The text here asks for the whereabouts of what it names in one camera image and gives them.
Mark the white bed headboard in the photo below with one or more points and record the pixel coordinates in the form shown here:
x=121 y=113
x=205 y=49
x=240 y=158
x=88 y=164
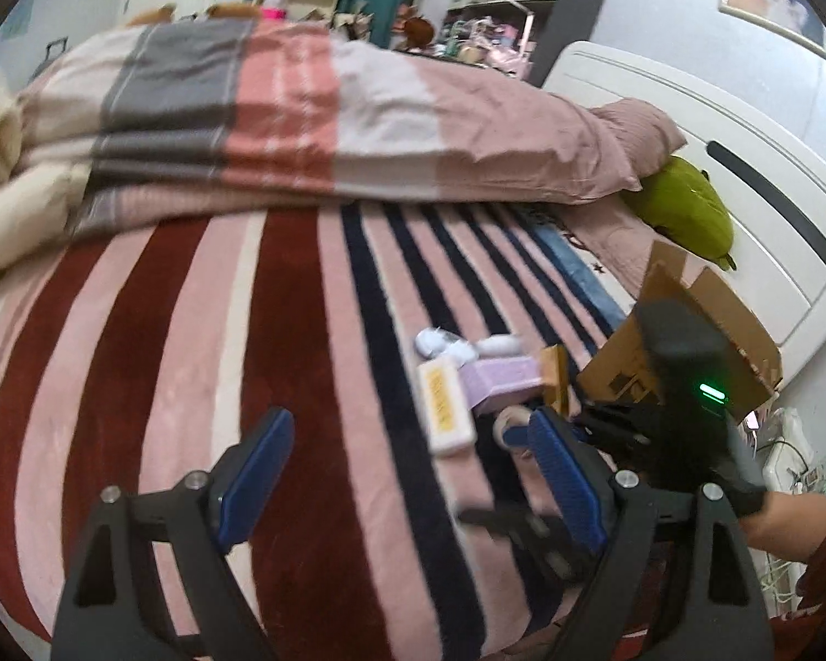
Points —
x=774 y=186

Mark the white double-dome case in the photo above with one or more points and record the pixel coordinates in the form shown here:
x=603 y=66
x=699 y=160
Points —
x=432 y=343

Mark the framed wall picture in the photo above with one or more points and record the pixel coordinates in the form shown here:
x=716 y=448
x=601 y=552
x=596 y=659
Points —
x=795 y=20

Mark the person's forearm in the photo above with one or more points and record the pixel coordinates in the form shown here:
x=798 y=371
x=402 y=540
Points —
x=790 y=527

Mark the pink pillow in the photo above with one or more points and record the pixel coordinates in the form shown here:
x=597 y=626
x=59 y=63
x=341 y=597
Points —
x=648 y=136

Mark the brown plush toy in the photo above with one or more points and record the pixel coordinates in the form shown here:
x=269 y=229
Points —
x=411 y=32

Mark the pink bag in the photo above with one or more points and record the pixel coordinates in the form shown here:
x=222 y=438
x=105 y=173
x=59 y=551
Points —
x=274 y=9

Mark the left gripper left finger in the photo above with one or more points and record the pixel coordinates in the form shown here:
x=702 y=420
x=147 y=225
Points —
x=113 y=605

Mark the white tape roll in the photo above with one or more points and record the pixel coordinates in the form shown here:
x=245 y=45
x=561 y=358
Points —
x=510 y=429

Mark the purple stamp-pattern box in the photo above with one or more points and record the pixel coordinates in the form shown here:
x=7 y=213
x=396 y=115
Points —
x=492 y=384

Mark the green plush toy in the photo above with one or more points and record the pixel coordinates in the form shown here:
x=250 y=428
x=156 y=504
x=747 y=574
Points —
x=679 y=202

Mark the white box yellow label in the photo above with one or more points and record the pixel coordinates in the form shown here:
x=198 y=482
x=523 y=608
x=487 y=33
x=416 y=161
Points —
x=446 y=415

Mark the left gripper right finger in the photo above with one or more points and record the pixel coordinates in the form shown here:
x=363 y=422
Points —
x=711 y=605

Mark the cream fluffy blanket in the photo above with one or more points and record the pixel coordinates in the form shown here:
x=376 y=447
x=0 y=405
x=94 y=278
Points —
x=35 y=205

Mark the white oval object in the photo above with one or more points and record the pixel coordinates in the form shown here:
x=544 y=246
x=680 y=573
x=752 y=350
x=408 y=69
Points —
x=499 y=346

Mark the cluttered white shelf unit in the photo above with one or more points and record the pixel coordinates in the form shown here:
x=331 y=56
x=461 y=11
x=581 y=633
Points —
x=496 y=34

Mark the cardboard box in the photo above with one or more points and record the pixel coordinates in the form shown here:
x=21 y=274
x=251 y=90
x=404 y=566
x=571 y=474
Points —
x=617 y=373

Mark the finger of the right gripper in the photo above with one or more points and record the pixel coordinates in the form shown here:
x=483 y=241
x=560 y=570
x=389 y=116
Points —
x=609 y=433
x=544 y=538

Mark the pink grey patchwork duvet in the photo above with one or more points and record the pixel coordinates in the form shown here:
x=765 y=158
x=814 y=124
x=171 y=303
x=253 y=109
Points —
x=299 y=114

